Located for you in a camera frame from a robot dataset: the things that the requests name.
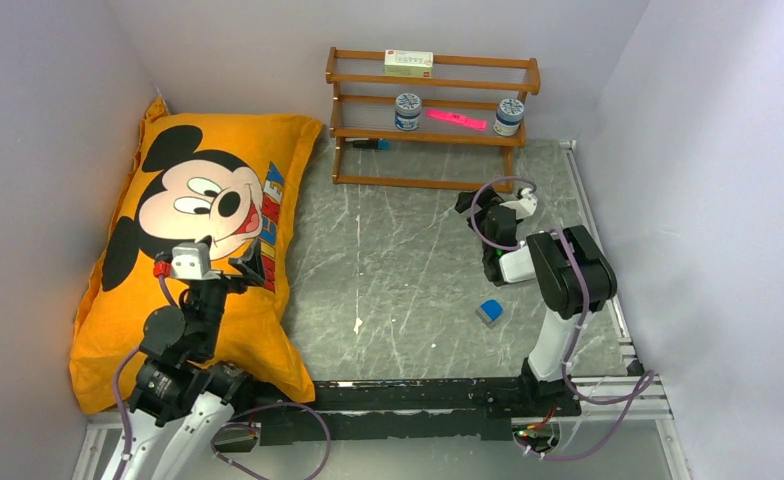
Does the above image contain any orange Mickey Mouse pillowcase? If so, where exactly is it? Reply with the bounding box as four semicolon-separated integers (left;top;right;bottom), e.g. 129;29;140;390
69;100;322;414

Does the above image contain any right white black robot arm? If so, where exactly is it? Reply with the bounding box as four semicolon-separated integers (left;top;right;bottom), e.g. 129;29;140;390
455;186;617;415

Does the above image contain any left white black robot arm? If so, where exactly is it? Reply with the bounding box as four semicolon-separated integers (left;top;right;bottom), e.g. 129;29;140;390
102;238;266;479

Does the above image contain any right blue white jar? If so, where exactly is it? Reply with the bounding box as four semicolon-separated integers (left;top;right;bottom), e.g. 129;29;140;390
493;98;525;137

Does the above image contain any blue white jar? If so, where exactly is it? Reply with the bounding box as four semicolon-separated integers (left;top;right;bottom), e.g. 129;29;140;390
394;92;422;131
493;98;525;137

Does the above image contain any blue grey eraser block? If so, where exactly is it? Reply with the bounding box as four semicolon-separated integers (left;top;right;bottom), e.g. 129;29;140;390
475;299;504;328

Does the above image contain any pink plastic strip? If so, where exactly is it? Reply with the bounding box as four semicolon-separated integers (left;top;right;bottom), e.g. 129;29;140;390
426;108;487;132

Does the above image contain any left blue white jar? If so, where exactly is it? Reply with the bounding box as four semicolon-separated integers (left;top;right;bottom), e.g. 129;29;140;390
394;92;422;131

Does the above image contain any black blue marker pen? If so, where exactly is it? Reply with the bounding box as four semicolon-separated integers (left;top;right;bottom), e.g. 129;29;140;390
347;138;391;150

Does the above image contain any white green cardboard box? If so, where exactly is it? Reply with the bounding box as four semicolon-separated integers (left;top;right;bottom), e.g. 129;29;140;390
383;49;434;78

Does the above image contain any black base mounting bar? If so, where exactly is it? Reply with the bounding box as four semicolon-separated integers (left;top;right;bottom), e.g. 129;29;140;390
237;375;581;446

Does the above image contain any wooden three-tier shelf rack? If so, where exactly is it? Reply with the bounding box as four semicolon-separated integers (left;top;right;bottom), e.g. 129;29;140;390
325;47;542;190

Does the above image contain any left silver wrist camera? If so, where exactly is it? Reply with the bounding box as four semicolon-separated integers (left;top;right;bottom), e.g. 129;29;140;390
170;242;212;281

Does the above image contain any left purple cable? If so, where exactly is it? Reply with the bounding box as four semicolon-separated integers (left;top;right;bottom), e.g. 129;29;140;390
112;261;333;480

